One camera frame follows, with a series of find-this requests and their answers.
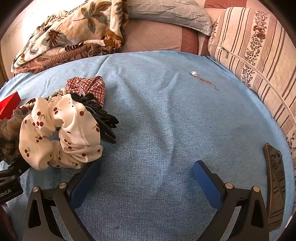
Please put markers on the black hair claw clip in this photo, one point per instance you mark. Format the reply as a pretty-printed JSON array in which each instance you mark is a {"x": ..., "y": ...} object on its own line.
[{"x": 104, "y": 120}]

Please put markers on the striped floral pillow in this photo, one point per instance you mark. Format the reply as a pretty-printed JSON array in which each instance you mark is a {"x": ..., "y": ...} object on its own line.
[{"x": 254, "y": 46}]

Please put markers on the red box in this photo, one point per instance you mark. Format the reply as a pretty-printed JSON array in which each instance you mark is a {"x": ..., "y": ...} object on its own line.
[{"x": 9, "y": 104}]

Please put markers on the black lace scrunchie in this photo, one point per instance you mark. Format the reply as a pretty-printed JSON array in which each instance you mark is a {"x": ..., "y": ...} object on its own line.
[{"x": 9, "y": 148}]

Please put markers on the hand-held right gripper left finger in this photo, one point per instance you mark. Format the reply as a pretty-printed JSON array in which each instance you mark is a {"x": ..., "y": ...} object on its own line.
[{"x": 84, "y": 183}]

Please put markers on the red checkered scrunchie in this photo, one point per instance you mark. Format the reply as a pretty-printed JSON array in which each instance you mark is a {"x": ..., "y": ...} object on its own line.
[{"x": 87, "y": 87}]

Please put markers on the white cherry print scrunchie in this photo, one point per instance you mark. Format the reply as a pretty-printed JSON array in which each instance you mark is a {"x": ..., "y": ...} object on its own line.
[{"x": 69, "y": 111}]

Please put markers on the floral leaf quilt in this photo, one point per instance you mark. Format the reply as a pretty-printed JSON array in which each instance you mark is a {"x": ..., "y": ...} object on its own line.
[{"x": 69, "y": 30}]

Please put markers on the grey quilted pillow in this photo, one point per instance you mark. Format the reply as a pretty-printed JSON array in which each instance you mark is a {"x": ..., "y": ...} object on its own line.
[{"x": 166, "y": 11}]

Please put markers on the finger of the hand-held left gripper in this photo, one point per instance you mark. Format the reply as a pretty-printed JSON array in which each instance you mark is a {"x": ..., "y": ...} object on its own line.
[{"x": 13, "y": 170}]

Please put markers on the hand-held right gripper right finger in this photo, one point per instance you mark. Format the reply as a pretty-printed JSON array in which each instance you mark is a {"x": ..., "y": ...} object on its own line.
[{"x": 207, "y": 185}]

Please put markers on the brown ruffled scrunchie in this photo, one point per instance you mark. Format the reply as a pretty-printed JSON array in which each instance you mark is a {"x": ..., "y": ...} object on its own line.
[{"x": 10, "y": 126}]

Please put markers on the blue blanket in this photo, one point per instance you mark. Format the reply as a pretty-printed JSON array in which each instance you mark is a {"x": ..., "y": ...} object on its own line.
[{"x": 161, "y": 115}]

